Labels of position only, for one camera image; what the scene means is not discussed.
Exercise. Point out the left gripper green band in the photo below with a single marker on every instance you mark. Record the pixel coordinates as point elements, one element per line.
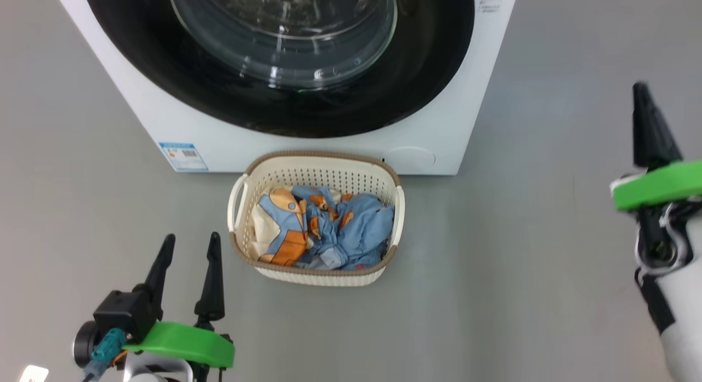
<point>186,343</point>

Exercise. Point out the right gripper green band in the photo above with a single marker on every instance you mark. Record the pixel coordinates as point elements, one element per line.
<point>658,187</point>

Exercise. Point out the blue cartoon print garment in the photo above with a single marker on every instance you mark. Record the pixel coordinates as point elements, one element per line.
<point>362,223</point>

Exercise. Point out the black glass washing machine door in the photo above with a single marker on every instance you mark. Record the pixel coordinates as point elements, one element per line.
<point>164,58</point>

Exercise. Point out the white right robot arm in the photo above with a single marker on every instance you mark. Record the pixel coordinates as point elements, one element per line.
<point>685,316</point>

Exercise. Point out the cream perforated laundry basket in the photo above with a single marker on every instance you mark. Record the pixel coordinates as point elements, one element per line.
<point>323,171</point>

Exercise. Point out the white front-load washing machine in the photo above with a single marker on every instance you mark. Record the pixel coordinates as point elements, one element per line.
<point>439,97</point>

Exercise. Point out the blue energy label sticker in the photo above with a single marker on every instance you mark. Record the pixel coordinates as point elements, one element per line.
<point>184,156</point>

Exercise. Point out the round filter cover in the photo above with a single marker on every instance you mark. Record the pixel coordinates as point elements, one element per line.
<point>411,158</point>

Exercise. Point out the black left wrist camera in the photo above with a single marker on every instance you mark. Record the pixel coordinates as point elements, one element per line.
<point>123,311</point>

